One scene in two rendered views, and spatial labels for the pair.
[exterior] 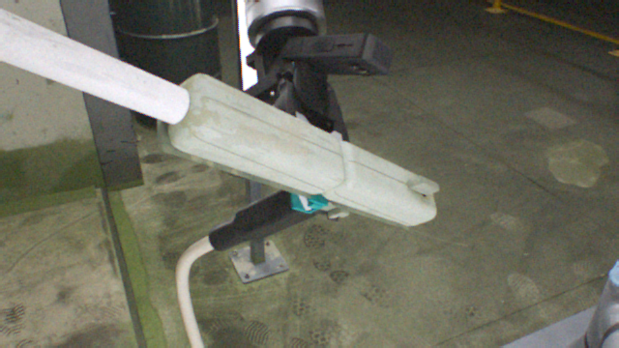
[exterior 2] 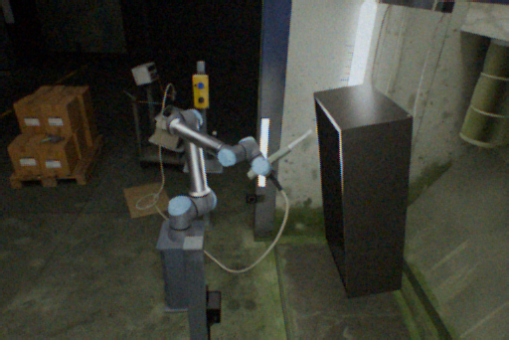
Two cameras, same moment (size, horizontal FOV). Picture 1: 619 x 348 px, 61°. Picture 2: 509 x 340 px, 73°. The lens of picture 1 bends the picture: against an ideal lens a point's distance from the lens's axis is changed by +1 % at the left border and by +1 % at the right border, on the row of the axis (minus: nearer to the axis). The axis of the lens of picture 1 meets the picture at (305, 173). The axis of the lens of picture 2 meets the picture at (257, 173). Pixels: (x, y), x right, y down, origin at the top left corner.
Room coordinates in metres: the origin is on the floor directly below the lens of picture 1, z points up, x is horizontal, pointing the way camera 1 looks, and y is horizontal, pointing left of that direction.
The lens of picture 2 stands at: (2.22, 0.58, 2.24)
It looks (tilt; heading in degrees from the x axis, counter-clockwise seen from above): 29 degrees down; 200
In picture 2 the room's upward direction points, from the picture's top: 3 degrees clockwise
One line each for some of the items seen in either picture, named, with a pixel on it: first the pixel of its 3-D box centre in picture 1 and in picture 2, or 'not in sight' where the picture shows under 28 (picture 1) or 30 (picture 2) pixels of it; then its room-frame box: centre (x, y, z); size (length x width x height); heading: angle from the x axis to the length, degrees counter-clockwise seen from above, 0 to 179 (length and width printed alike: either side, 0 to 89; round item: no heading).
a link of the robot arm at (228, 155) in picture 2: not in sight; (198, 137); (0.63, -0.37, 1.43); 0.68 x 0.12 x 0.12; 66
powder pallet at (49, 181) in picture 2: not in sight; (64, 158); (-0.67, -3.19, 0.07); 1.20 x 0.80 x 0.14; 32
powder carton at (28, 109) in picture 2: not in sight; (38, 113); (-0.60, -3.33, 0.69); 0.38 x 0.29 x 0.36; 26
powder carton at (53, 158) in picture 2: not in sight; (59, 154); (-0.38, -2.87, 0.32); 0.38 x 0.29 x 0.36; 32
